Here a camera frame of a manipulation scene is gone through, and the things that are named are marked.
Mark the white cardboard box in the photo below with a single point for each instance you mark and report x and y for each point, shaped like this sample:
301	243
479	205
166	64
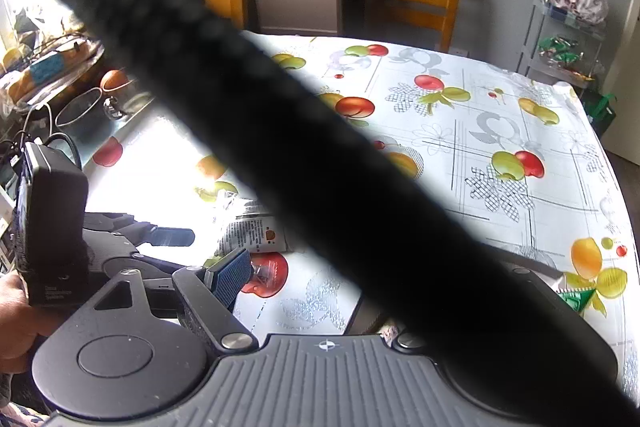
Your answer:
530	264

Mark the green shopping bag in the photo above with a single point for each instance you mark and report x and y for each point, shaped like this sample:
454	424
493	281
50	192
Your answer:
600	113

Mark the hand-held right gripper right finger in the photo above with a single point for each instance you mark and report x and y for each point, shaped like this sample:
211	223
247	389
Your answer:
409	341

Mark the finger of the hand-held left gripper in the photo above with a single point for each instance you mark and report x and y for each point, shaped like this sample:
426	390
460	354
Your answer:
170	237
160	265

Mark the wooden chair with slatted back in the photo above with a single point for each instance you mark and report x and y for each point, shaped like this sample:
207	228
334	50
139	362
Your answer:
415	2

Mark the pile of green wrapped candies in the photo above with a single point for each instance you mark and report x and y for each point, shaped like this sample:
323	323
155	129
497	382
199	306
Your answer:
560	49

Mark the white printed snack packet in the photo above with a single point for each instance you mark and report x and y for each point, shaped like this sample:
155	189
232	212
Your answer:
250	232

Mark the person's left hand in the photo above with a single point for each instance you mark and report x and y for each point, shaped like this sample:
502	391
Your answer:
20	332

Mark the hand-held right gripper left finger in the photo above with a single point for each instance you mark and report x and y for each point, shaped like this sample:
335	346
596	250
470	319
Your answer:
234	276

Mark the wooden chair with oval cutout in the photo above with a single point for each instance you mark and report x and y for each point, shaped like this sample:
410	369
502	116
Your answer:
220	4

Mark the metal trolley rack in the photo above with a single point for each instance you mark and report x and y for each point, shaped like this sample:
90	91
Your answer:
560	27

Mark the green snack packet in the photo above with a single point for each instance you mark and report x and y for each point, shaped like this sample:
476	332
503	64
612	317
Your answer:
577	299

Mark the clear candy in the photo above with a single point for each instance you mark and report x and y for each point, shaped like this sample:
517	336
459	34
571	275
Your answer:
262	271

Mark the fruit print tablecloth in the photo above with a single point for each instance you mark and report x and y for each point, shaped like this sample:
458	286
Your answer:
500	132

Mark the orange fruit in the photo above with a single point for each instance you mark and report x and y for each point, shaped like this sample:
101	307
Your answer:
115	80

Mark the bag of bread rolls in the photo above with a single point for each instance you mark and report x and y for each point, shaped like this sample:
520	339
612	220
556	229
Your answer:
45	69

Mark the grey cabinet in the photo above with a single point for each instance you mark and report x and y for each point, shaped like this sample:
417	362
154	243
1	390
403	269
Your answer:
300	4

